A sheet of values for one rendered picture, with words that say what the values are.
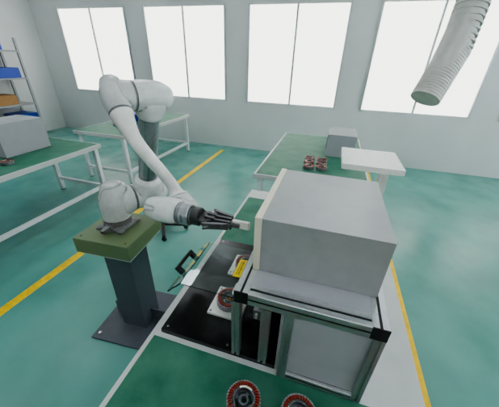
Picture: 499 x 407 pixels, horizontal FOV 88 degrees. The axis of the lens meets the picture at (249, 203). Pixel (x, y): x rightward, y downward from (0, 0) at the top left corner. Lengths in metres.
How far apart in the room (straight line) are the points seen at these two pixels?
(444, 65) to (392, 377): 1.56
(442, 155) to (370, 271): 5.26
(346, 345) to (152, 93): 1.24
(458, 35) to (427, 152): 4.09
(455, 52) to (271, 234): 1.51
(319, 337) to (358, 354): 0.12
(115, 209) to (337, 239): 1.23
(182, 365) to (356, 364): 0.60
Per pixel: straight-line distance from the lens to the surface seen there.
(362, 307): 0.87
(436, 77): 1.89
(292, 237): 0.79
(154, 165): 1.23
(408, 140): 5.79
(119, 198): 1.61
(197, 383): 1.10
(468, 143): 6.08
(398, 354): 1.30
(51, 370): 2.29
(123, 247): 1.55
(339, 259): 0.82
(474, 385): 2.42
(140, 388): 1.14
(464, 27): 2.01
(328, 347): 0.94
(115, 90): 1.31
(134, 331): 2.22
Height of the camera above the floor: 1.73
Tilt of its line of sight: 29 degrees down
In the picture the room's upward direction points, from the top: 2 degrees clockwise
